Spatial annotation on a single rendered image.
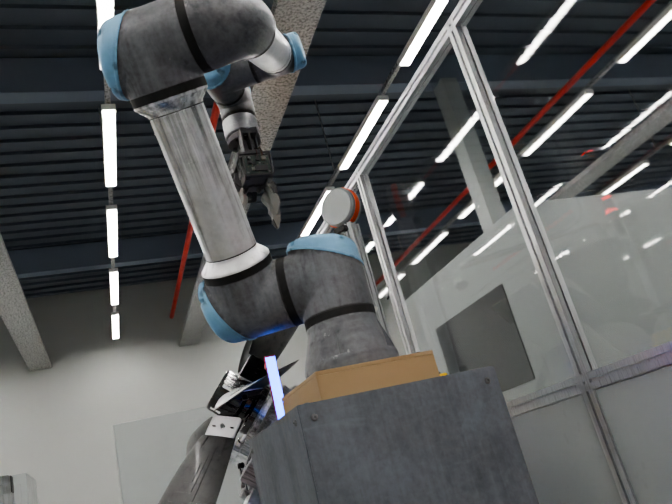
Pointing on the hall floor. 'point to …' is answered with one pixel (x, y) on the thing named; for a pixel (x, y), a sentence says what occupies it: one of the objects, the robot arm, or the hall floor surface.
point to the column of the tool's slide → (367, 270)
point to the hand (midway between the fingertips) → (260, 226)
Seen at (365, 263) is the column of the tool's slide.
